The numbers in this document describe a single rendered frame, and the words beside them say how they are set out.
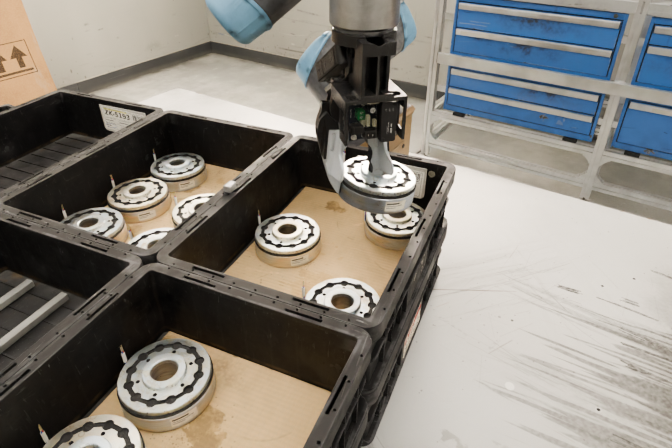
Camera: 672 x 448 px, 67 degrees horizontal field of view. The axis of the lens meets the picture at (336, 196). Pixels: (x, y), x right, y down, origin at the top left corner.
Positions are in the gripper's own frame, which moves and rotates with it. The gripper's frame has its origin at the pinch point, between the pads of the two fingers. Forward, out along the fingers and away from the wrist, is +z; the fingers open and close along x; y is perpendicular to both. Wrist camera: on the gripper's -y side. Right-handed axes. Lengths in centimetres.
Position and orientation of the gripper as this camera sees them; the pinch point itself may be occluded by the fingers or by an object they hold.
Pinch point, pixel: (354, 178)
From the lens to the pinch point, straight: 66.8
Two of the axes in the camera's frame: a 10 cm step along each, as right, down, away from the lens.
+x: 9.6, -1.4, 2.3
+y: 2.7, 5.1, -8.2
